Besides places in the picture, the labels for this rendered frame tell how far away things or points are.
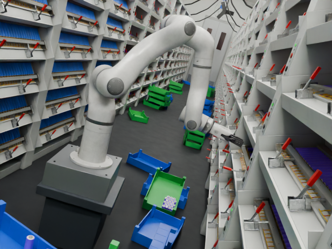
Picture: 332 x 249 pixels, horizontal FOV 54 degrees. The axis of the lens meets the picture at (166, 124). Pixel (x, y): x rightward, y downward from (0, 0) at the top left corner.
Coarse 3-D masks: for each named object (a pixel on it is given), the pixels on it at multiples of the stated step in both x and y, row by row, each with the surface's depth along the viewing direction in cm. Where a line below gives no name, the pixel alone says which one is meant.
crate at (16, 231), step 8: (0, 200) 83; (0, 208) 82; (0, 216) 83; (8, 216) 82; (0, 224) 84; (8, 224) 82; (16, 224) 81; (0, 232) 83; (8, 232) 83; (16, 232) 81; (24, 232) 80; (32, 232) 79; (0, 240) 80; (8, 240) 81; (16, 240) 82; (24, 240) 80; (40, 240) 78; (0, 248) 78; (8, 248) 79; (16, 248) 80; (40, 248) 78; (48, 248) 77
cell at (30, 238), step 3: (27, 237) 75; (30, 237) 75; (33, 237) 76; (27, 240) 74; (30, 240) 74; (33, 240) 75; (27, 243) 75; (30, 243) 75; (33, 243) 76; (24, 246) 75; (27, 246) 75; (30, 246) 75
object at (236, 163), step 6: (234, 144) 178; (246, 144) 177; (234, 150) 177; (240, 150) 176; (234, 162) 157; (240, 162) 156; (234, 168) 147; (240, 168) 147; (234, 174) 140; (234, 180) 139; (240, 180) 119
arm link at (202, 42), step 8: (168, 16) 146; (200, 32) 148; (192, 40) 149; (200, 40) 148; (208, 40) 148; (200, 48) 149; (208, 48) 149; (200, 56) 151; (208, 56) 151; (200, 64) 152; (208, 64) 152
